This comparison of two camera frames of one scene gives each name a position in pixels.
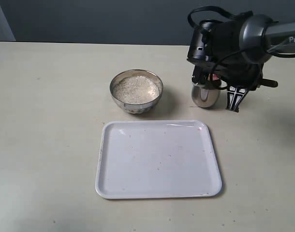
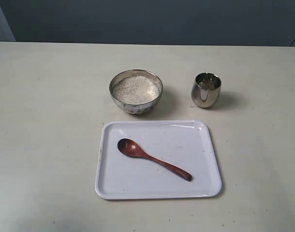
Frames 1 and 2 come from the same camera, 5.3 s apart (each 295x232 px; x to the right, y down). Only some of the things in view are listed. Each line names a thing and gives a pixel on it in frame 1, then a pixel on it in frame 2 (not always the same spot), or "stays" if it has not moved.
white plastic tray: [156, 158] stays
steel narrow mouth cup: [204, 97] stays
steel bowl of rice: [137, 91] stays
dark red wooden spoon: [269, 82] -> [129, 147]
